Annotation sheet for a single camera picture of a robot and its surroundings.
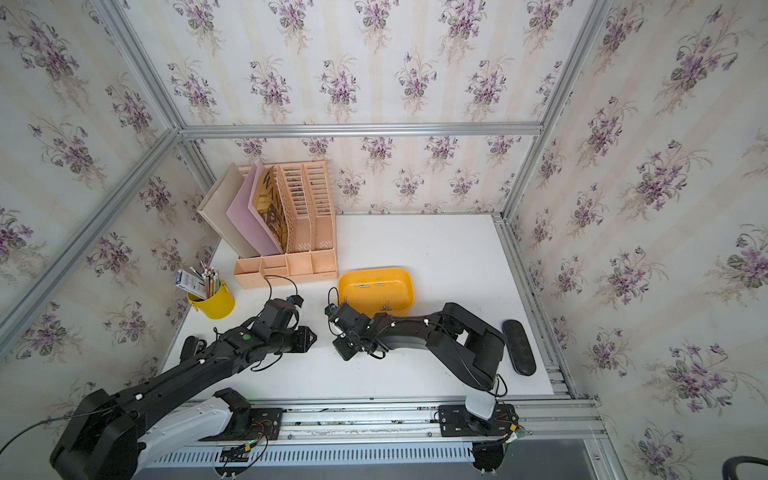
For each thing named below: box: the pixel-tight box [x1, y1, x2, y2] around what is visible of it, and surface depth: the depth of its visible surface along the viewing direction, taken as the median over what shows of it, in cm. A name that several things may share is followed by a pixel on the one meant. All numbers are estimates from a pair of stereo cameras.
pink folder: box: [226, 161, 283, 256], surface depth 89 cm
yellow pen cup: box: [187, 281, 236, 320], surface depth 90 cm
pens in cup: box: [175, 260, 221, 300], surface depth 85 cm
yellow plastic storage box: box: [338, 268, 415, 319], surface depth 100 cm
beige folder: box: [197, 162, 260, 258], surface depth 88 cm
